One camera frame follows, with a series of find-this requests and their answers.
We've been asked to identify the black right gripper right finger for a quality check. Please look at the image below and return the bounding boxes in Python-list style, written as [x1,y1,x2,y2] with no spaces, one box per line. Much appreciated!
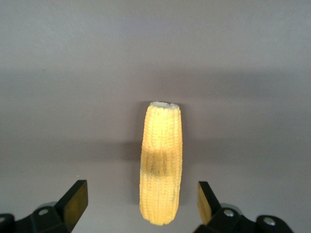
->
[197,181,296,233]

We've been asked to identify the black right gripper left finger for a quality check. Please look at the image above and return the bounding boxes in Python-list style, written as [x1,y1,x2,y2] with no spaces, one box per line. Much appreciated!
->
[0,180,88,233]

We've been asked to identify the yellow corn cob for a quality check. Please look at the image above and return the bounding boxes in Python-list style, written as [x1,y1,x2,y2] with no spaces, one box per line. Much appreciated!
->
[138,100,183,226]

